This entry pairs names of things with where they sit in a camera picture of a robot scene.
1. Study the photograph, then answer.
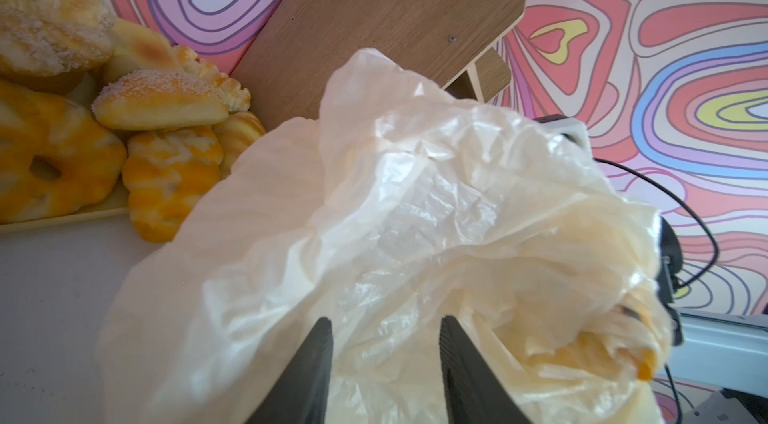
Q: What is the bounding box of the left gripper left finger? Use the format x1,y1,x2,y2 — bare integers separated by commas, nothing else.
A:
246,317,333,424

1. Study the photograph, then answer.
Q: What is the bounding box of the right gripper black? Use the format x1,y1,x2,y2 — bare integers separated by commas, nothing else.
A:
656,217,684,346

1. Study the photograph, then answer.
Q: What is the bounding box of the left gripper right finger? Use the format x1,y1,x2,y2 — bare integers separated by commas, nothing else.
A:
439,316,531,424

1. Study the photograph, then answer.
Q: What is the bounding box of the translucent beige plastic bag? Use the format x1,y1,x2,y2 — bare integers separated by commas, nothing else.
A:
97,50,671,423

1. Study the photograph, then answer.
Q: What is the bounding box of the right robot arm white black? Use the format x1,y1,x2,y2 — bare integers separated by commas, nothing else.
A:
652,221,767,423

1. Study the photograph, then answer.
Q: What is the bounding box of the striped croissant bread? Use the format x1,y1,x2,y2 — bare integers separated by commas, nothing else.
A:
122,126,224,243

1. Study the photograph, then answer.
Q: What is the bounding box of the oval bread bun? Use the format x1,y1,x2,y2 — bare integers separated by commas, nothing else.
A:
91,70,229,131

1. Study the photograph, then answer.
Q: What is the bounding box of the wooden shelf unit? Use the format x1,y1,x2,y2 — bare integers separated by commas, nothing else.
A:
233,0,526,129

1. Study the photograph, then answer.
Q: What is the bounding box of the sugared bread roll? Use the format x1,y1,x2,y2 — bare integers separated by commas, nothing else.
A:
1,0,115,94

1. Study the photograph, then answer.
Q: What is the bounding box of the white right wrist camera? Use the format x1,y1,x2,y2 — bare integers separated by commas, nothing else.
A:
535,114,592,154

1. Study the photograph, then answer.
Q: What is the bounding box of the striped ring bread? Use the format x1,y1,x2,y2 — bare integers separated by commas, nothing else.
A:
1,80,127,224

